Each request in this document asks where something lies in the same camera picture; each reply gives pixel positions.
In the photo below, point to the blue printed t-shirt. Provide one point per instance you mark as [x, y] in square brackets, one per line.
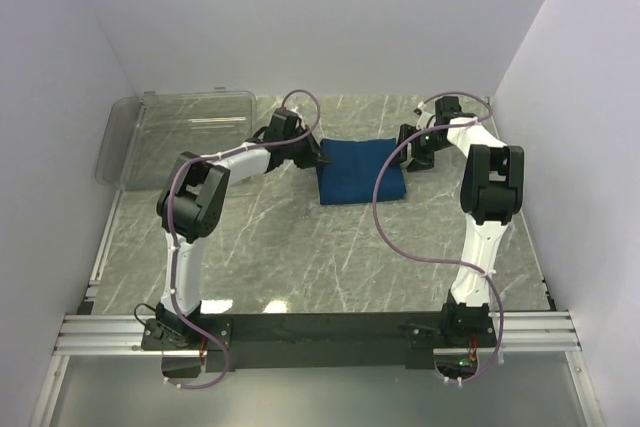
[354, 166]

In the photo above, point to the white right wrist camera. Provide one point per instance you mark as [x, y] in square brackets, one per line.
[424, 118]

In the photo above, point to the clear plastic bin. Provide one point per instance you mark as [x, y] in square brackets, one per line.
[144, 135]

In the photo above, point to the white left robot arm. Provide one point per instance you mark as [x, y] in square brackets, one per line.
[191, 204]

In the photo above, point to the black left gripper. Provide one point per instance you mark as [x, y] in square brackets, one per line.
[314, 157]

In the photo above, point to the aluminium rail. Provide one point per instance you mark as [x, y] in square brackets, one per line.
[117, 335]

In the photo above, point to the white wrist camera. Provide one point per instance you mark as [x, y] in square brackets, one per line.
[424, 118]
[296, 109]

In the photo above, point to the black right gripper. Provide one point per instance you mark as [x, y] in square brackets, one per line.
[420, 162]

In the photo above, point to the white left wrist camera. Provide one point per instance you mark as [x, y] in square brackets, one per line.
[296, 109]

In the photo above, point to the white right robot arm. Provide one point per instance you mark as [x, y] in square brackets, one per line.
[491, 193]

